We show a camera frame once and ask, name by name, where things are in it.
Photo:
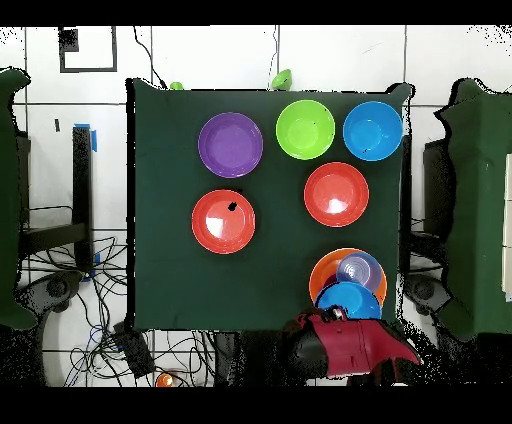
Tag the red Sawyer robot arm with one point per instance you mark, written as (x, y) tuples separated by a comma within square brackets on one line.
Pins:
[(348, 348)]

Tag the purple bowl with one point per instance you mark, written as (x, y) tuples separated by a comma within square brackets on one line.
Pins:
[(230, 144)]

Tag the orange bowl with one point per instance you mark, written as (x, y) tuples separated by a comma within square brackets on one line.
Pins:
[(322, 266)]

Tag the dark green tablecloth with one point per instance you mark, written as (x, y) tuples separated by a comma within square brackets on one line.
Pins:
[(172, 180)]

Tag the green bowl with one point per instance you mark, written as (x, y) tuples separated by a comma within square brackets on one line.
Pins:
[(305, 130), (282, 79)]

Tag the small red bowl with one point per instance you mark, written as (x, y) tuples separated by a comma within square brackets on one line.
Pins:
[(327, 283)]

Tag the translucent blue bowl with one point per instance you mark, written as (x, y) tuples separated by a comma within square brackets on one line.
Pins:
[(360, 270)]

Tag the green cup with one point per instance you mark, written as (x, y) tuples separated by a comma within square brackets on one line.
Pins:
[(176, 85)]

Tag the black power strip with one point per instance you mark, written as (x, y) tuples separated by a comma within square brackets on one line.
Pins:
[(134, 352)]

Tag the small orange cup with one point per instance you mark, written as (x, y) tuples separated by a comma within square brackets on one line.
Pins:
[(164, 380)]

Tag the black round base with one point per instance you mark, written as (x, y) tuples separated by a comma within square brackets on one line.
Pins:
[(52, 290)]

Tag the neighbouring green cloth table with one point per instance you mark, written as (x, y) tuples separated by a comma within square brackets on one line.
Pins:
[(8, 200), (476, 200)]

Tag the white box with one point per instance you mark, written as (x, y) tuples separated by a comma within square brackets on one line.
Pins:
[(508, 224)]

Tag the black table frame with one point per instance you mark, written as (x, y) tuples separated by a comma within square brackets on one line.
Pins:
[(438, 192), (82, 192)]

